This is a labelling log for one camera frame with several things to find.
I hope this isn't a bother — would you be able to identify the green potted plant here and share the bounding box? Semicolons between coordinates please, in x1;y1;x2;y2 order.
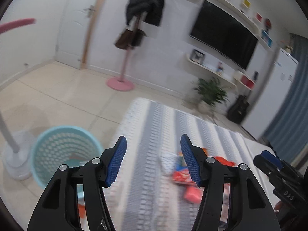
194;78;228;114

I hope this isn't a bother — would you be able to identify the red blue snack box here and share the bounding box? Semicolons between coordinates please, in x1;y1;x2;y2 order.
172;152;196;186

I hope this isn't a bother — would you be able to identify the framed butterfly picture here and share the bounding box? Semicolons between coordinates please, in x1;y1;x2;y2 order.
189;49;206;65

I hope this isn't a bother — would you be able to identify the red white wall box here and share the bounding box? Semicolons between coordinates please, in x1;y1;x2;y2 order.
233;71;255;91

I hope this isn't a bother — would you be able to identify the blue wall box shelf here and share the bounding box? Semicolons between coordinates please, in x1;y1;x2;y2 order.
260;29;273;48

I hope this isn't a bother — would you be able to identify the black acoustic guitar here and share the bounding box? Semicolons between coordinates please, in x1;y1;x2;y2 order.
227;95;249;124

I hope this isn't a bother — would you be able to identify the person's right hand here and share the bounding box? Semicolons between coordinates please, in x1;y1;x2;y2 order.
274;201;285;213

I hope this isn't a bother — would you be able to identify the pink plastic packet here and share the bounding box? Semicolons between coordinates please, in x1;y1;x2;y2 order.
184;186;203;204

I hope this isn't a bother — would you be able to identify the black hanging handbag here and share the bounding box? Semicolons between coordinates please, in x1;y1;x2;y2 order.
131;29;147;47

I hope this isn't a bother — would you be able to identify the lower white wall shelf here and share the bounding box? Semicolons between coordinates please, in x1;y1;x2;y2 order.
185;54;237;90

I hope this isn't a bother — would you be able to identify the white room door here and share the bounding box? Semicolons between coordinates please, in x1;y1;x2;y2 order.
56;0;97;69

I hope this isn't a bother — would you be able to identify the black wall television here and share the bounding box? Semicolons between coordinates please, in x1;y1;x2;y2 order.
189;0;258;69

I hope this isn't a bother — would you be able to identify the white refrigerator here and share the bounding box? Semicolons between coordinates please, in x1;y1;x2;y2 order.
242;49;298;139

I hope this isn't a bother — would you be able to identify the white dotted tissue pack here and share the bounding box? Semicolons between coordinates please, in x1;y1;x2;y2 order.
160;152;178;176

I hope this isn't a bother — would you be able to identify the upper curved white shelf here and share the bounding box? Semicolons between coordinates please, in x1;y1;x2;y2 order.
215;0;272;51

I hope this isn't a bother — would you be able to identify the orange plastic bag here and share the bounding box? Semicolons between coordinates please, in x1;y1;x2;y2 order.
202;148;236;167

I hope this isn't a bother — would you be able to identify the striped grey white tablecloth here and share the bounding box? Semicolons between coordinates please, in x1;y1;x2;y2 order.
104;98;270;230

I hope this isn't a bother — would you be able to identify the pink rimmed white stand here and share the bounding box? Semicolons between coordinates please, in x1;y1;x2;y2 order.
1;18;37;180

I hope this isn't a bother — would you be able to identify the brown hanging handbag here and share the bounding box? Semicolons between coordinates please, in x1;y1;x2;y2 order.
114;29;133;50

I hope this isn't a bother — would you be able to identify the light blue plastic basket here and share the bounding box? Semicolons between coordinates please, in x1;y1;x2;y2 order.
30;125;104;189

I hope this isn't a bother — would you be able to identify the pink coat rack stand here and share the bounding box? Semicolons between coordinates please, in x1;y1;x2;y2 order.
106;16;140;92

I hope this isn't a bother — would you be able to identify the small colourful figurine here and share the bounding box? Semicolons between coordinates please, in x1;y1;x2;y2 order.
216;62;224;76

